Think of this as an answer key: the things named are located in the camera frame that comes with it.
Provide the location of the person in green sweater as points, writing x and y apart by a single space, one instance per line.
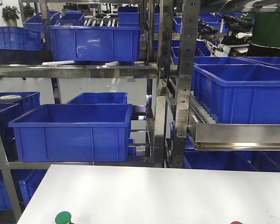
265 39

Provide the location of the large blue bin left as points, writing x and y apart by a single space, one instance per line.
69 132

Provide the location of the green push button switch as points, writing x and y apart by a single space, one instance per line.
63 217

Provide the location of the large blue bin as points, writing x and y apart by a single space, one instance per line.
69 132
239 93

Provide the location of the large blue bin upper right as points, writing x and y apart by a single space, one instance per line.
239 93

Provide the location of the steel shelving rack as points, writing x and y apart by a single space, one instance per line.
118 194

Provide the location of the blue bin behind left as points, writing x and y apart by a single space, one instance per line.
100 98

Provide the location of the blue bin upper shelf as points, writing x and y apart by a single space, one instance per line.
95 43

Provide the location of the red push button switch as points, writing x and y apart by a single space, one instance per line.
236 222

